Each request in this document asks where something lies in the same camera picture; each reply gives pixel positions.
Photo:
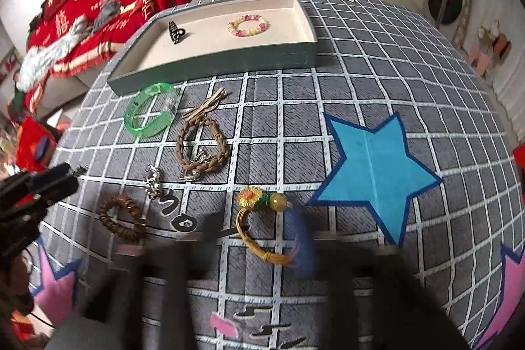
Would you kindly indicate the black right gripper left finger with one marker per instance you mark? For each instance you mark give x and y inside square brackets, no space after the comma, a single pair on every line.
[176,264]

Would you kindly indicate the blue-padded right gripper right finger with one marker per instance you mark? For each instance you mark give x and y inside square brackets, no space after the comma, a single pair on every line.
[372,287]

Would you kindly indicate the silver rhinestone hair clip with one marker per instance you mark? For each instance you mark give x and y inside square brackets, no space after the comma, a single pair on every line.
[152,178]

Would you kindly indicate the green translucent bangle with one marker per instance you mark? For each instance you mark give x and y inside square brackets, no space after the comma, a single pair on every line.
[152,110]

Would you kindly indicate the black claw hair clip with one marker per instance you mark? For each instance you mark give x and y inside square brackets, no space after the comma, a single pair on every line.
[175,32]

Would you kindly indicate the green jewelry tray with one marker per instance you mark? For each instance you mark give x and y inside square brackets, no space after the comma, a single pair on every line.
[223,37]

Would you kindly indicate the red gift box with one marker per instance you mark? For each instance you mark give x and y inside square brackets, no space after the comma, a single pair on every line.
[36,146]

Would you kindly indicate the grey checked tablecloth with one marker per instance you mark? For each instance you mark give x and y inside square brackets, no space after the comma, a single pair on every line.
[375,60]

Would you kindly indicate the grey knitted garment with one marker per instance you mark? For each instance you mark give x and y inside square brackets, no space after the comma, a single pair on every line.
[40,59]

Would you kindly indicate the red plastic stool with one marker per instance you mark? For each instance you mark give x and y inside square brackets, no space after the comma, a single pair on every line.
[519,156]

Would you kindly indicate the pink rocking horse toy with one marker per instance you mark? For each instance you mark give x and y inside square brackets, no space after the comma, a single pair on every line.
[490,50]

